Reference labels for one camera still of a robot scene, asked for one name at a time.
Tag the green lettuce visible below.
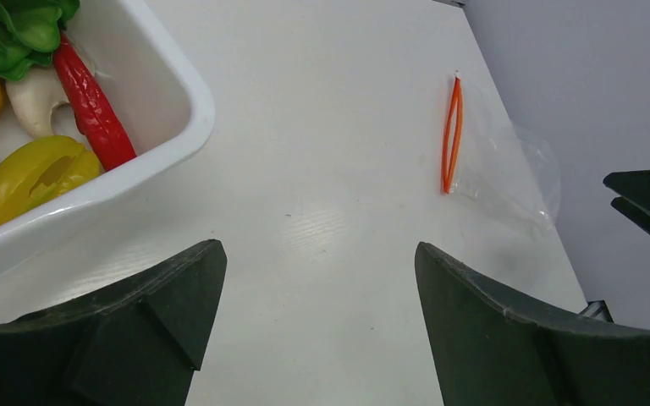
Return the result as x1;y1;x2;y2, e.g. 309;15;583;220
0;0;80;81

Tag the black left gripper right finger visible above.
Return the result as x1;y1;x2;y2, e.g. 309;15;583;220
415;243;650;405

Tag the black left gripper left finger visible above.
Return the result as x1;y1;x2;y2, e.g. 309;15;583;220
0;239;227;405

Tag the red chili pepper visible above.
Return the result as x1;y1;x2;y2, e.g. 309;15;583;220
52;32;136;171

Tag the white mushroom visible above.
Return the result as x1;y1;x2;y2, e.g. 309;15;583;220
5;67;69;139

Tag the clear orange zip bag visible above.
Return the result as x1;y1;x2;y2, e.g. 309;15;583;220
439;72;561;238

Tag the white plastic bin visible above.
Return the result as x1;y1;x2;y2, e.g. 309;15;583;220
0;1;215;276

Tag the yellow bell pepper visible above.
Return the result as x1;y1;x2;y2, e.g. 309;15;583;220
0;135;101;226

